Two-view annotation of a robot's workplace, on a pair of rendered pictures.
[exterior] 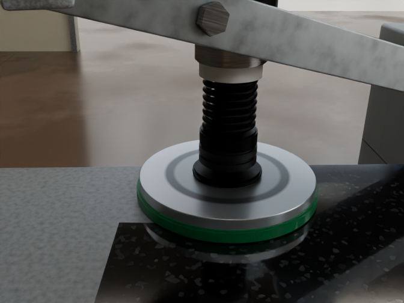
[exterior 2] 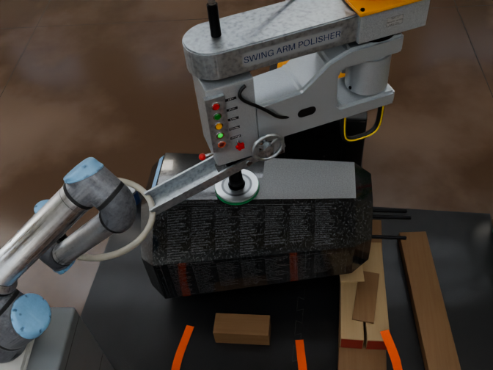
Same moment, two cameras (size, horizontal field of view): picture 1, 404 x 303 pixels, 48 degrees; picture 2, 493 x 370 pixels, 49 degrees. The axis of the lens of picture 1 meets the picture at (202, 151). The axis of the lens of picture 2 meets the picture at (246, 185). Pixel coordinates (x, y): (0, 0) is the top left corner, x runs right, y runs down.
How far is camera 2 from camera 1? 2.83 m
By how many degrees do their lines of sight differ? 106
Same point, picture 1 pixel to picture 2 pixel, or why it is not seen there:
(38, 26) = not seen: outside the picture
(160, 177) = (253, 182)
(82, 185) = (274, 190)
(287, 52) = not seen: hidden behind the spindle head
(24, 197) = (287, 186)
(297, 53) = not seen: hidden behind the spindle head
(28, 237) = (281, 173)
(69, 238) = (272, 173)
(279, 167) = (223, 186)
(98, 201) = (268, 184)
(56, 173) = (282, 195)
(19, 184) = (290, 191)
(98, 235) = (266, 174)
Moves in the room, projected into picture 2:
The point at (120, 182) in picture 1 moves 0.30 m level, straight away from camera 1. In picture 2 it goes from (264, 191) to (272, 241)
